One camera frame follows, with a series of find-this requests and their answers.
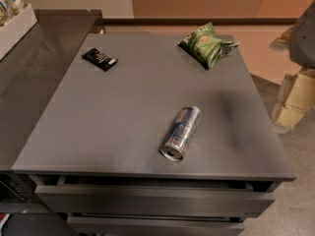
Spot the silver blue redbull can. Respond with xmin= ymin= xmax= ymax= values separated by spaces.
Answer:
xmin=160 ymin=106 xmax=202 ymax=162

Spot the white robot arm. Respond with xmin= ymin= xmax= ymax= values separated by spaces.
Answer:
xmin=272 ymin=1 xmax=315 ymax=134

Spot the dark grey drawer cabinet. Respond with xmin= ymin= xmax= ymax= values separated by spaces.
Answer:
xmin=14 ymin=33 xmax=294 ymax=224

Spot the black snack packet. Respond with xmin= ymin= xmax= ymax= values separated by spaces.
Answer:
xmin=82 ymin=48 xmax=117 ymax=72

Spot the green chip bag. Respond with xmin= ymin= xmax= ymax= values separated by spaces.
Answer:
xmin=178 ymin=22 xmax=240 ymax=70

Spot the upper grey drawer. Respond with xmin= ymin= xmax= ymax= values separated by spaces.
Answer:
xmin=35 ymin=176 xmax=275 ymax=217

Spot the grey drawer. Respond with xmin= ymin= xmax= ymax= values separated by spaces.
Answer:
xmin=67 ymin=216 xmax=244 ymax=236
xmin=35 ymin=176 xmax=275 ymax=217

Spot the dark side counter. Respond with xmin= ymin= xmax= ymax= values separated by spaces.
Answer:
xmin=0 ymin=9 xmax=103 ymax=214

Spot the lower grey drawer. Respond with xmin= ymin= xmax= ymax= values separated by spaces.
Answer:
xmin=67 ymin=216 xmax=244 ymax=236

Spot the white tray with snacks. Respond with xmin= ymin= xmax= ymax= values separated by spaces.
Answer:
xmin=0 ymin=0 xmax=37 ymax=60

